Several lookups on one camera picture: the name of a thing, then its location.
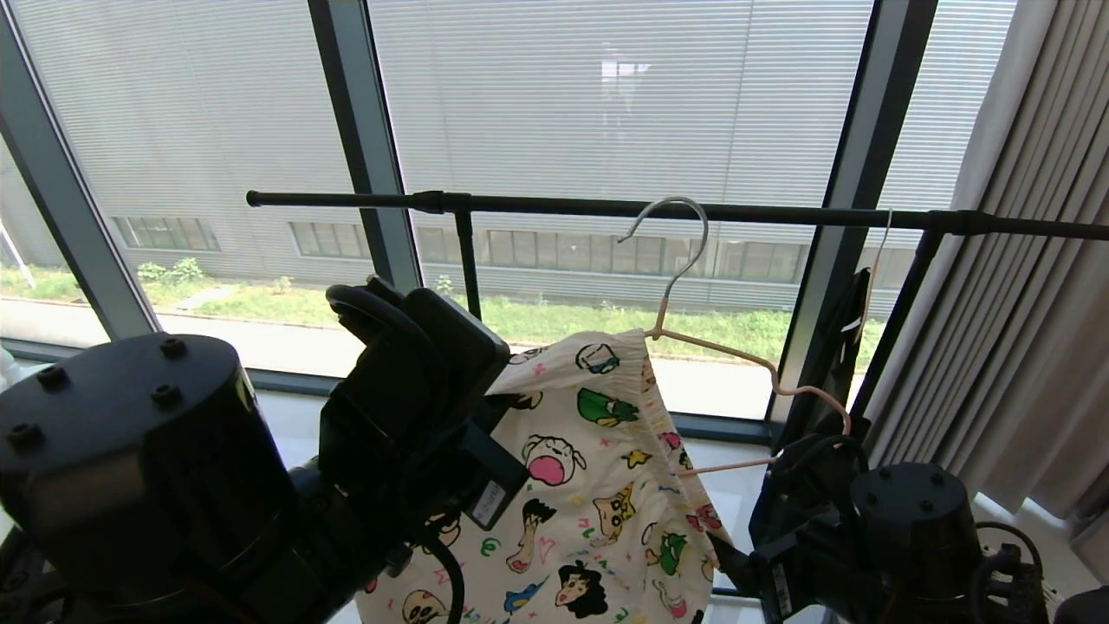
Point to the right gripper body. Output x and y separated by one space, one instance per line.
806 581

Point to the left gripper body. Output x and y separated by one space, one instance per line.
485 485

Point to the cream printed garment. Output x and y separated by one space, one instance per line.
598 485

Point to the black shirt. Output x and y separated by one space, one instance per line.
823 373

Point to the pink clothes hanger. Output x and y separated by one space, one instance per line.
705 230
877 260

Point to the black clothes rack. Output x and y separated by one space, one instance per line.
537 204

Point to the beige curtain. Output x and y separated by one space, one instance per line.
1022 303

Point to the window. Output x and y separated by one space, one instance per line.
563 104

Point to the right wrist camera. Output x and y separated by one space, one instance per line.
806 485

